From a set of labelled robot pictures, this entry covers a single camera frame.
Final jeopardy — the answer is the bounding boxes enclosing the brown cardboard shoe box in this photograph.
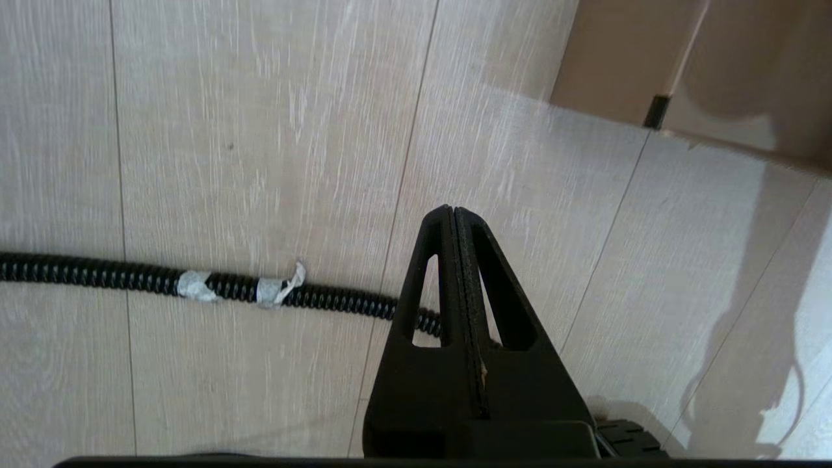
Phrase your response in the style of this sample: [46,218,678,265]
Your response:
[549,0,832,180]

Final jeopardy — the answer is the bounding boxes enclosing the black coiled cable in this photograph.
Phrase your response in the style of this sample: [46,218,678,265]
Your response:
[0,251,502,346]

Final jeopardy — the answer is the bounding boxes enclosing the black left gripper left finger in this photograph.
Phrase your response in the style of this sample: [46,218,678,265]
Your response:
[363,205,485,457]

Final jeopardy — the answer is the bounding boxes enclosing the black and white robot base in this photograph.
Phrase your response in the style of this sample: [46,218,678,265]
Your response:
[593,418,671,460]

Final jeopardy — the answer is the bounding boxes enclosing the white tape piece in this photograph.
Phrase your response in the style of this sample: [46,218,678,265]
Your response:
[256,261,307,309]
[176,269,220,304]

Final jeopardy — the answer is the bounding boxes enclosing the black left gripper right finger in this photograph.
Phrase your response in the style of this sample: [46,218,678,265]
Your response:
[454,207,597,457]

